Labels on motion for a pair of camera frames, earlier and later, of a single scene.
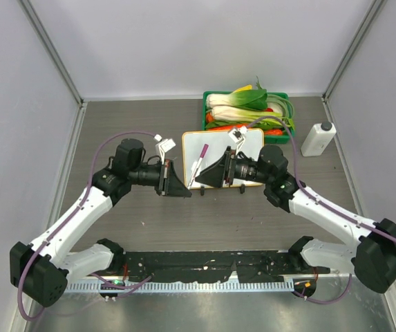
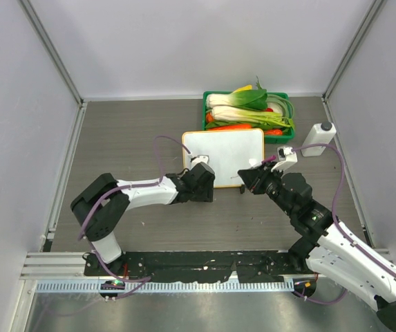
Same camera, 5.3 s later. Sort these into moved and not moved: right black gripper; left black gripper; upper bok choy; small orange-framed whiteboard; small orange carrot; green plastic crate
Moved: right black gripper; left black gripper
Not moved: green plastic crate; small orange-framed whiteboard; small orange carrot; upper bok choy
